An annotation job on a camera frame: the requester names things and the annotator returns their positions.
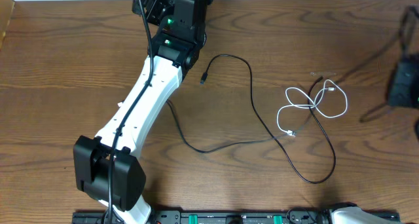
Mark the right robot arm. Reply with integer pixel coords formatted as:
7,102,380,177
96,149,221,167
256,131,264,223
327,5,418,224

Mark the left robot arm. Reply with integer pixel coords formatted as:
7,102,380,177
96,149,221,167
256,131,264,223
73,0,213,223

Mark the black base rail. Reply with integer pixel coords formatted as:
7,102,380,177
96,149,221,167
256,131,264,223
71,209,401,224

